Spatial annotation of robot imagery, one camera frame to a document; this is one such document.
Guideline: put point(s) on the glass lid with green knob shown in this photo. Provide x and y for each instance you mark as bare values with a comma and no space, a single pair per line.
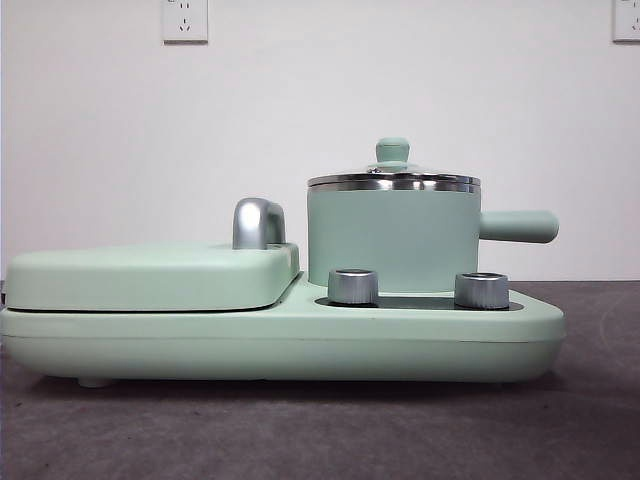
392,152

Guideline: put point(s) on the mint green griddle cover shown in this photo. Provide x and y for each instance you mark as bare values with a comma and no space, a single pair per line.
150,280

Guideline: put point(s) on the white wall socket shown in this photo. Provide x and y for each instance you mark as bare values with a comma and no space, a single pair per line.
627,20
185,22

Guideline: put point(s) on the mint green breakfast machine base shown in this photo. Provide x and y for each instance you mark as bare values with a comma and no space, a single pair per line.
450,340

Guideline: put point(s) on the silver control knob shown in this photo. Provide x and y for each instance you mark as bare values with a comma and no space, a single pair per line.
481,290
352,287

